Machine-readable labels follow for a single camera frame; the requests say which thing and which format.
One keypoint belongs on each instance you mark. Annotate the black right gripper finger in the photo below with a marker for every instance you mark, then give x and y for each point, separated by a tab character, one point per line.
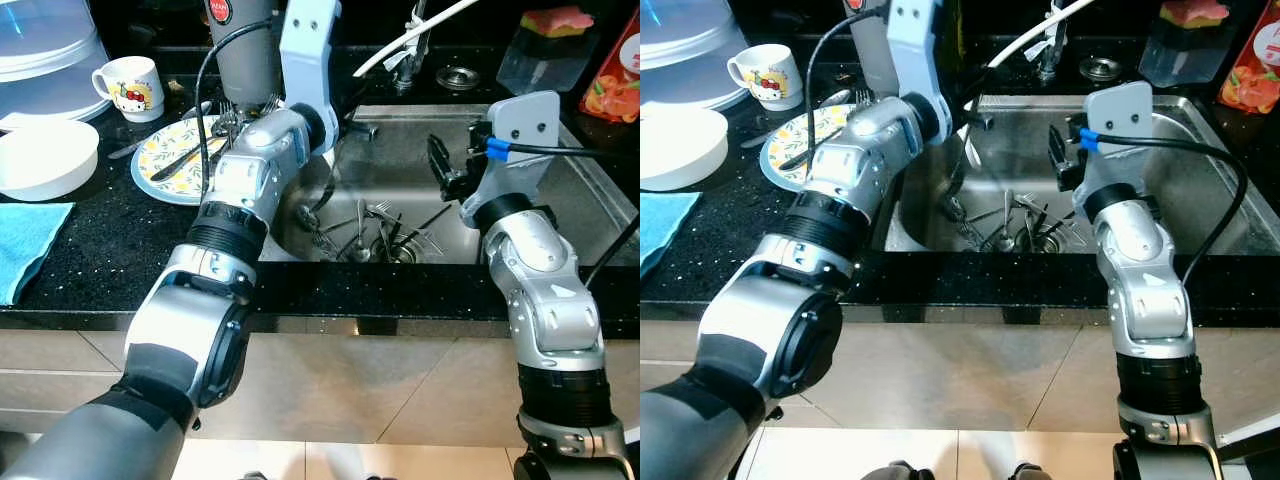
1058	155
442	160

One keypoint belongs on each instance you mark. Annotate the black chopstick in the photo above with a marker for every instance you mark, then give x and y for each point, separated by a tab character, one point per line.
1060	212
430	218

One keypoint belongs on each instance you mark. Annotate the floral plate with blue rim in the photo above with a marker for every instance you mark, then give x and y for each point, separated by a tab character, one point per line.
160	185
785	175

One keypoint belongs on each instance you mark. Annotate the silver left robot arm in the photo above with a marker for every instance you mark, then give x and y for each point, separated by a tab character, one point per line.
250	170
860	160

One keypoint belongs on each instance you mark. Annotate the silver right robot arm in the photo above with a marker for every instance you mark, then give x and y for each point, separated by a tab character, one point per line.
1145	280
545	290

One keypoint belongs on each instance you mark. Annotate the beige kitchen cabinet front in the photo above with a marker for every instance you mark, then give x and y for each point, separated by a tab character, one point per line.
380	390
980	380

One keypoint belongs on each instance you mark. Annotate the round metal counter cap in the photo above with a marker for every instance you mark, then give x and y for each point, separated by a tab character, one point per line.
1100	68
458	77

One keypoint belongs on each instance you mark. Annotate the metal sink drain strainer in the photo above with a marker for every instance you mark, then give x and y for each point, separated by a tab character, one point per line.
1040	242
400	252

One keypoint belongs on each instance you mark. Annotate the metal faucet with white tape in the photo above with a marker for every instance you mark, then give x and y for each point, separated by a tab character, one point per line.
1050	45
412	50

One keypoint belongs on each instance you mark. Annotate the stainless steel sink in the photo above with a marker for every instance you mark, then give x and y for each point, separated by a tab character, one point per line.
580	200
1200	190

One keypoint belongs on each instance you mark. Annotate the grey thermos with red sticker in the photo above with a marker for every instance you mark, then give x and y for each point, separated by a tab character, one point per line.
870	60
245	70

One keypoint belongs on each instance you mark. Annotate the pink and yellow sponge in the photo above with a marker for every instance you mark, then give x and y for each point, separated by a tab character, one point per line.
557	20
1192	13

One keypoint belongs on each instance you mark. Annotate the blue cloth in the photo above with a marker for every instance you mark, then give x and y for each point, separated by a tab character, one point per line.
25	245
662	230

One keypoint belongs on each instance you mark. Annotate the white bowl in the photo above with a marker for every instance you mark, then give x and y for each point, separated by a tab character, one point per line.
45	160
680	150

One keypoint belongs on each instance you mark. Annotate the white cartoon print mug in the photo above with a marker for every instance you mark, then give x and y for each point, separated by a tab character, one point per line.
135	90
770	78

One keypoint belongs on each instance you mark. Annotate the translucent plastic food cover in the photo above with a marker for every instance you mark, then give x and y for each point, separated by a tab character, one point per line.
690	45
45	50

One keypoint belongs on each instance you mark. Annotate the black robot left foot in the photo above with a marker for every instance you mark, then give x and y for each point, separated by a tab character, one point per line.
897	472
254	476

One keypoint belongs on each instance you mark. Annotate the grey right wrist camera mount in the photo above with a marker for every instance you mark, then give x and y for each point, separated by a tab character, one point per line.
525	125
1115	115

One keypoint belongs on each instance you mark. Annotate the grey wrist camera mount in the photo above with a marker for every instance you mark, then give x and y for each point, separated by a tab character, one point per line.
915	50
308	50
1115	115
525	125

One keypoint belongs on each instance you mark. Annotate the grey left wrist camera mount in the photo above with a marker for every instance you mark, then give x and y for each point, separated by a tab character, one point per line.
308	50
915	50

